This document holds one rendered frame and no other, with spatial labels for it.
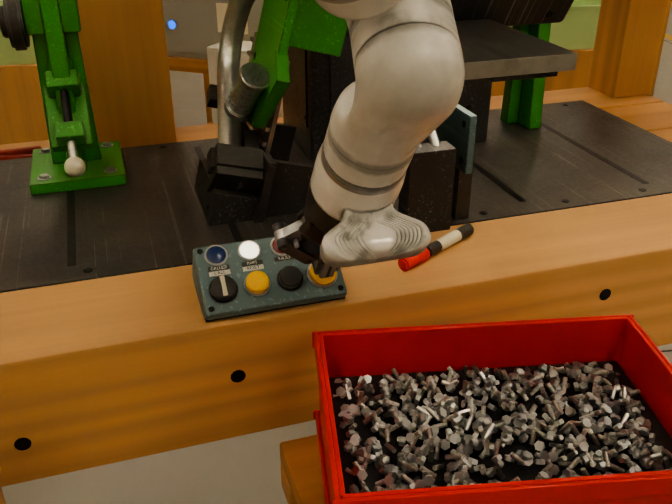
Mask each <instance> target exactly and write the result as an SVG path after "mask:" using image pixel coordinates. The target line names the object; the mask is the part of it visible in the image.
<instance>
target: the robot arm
mask: <svg viewBox="0 0 672 504"><path fill-rule="evenodd" d="M315 1H316V2H317V3H318V4H319V5H320V6H321V7H322V8H323V9H324V10H326V11H327V12H328V13H330V14H332V15H334V16H336V17H339V18H342V19H345V20H346V23H347V26H348V29H349V35H350V41H351V49H352V57H353V65H354V72H355V82H353V83H351V84H350V85H349V86H347V87H346V88H345V89H344V90H343V92H342V93H341V94H340V96H339V97H338V99H337V101H336V103H335V105H334V108H333V110H332V114H331V117H330V121H329V124H328V128H327V132H326V135H325V139H324V141H323V143H322V145H321V147H320V149H319V151H318V154H317V157H316V160H315V164H314V168H313V172H312V175H311V179H310V183H309V186H308V190H307V194H306V200H305V207H304V208H303V209H302V210H301V211H300V212H299V213H298V215H297V218H296V220H297V221H296V222H294V223H292V224H289V225H287V224H286V223H284V222H276V223H274V224H273V225H272V228H273V232H274V236H275V240H276V244H277V248H278V250H279V251H281V252H283V253H285V254H287V255H289V256H290V257H292V258H294V259H296V260H298V261H300V262H302V263H304V264H311V263H312V266H313V269H314V273H315V275H316V274H319V277H320V278H326V277H332V276H333V275H334V272H335V271H338V270H339V269H340V268H341V267H351V266H358V265H365V264H372V263H378V262H384V261H390V260H397V259H402V258H407V257H412V256H416V255H418V254H420V253H422V252H423V251H424V250H425V249H426V247H427V245H428V244H429V242H430V240H431V233H430V231H429V229H428V227H427V225H426V224H425V223H424V222H422V221H420V220H418V219H415V218H413V217H410V216H407V215H405V214H402V213H400V212H398V211H397V208H396V207H395V206H394V203H395V201H396V199H397V197H398V195H399V193H400V191H401V188H402V186H403V183H404V179H405V175H406V171H407V168H408V166H409V164H410V162H411V160H412V157H413V155H414V153H415V151H416V149H417V146H418V145H419V144H420V143H421V142H422V141H424V140H425V139H426V138H427V137H428V136H429V135H430V134H431V133H432V132H433V131H434V130H435V129H437V128H438V127H439V126H440V125H441V124H442V123H443V122H444V121H445V120H446V119H447V118H448V117H449V116H450V115H451V114H452V113H453V111H454V110H455V108H456V106H457V105H458V103H459V100H460V97H461V94H462V91H463V87H464V81H465V63H464V58H463V53H462V49H461V44H460V40H459V36H458V31H457V27H456V22H455V18H454V13H453V8H452V4H451V1H450V0H315ZM310 240H311V241H310Z"/></svg>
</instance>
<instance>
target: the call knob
mask: <svg viewBox="0 0 672 504"><path fill-rule="evenodd" d="M236 289H237V285H236V282H235V281H234V279H233V278H231V277H229V276H226V275H220V276H217V277H216V278H214V279H213V281H212V282H211V288H210V290H211V293H212V295H213V296H214V297H215V298H216V299H218V300H223V301H225V300H229V299H231V298H232V297H233V296H234V295H235V293H236Z"/></svg>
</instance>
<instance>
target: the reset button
mask: <svg viewBox="0 0 672 504"><path fill-rule="evenodd" d="M246 287H247V289H248V290H249V291H250V292H252V293H254V294H262V293H264V292H265V291H266V290H267V289H268V287H269V278H268V276H267V275H266V274H265V273H264V272H261V271H253V272H251V273H250V274H249V275H248V276H247V278H246Z"/></svg>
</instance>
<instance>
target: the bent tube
mask: <svg viewBox="0 0 672 504"><path fill-rule="evenodd" d="M254 1H255V0H229V3H228V6H227V10H226V14H225V18H224V22H223V26H222V32H221V37H220V44H219V52H218V63H217V112H218V143H223V144H230V145H237V146H241V122H237V121H234V120H232V119H231V118H229V117H228V116H227V114H226V113H225V110H224V103H225V101H226V99H227V97H228V96H229V95H230V92H231V90H234V88H235V85H236V83H237V81H238V79H239V77H238V74H239V68H240V56H241V48H242V42H243V37H244V32H245V27H246V23H247V20H248V17H249V13H250V11H251V8H252V5H253V3H254Z"/></svg>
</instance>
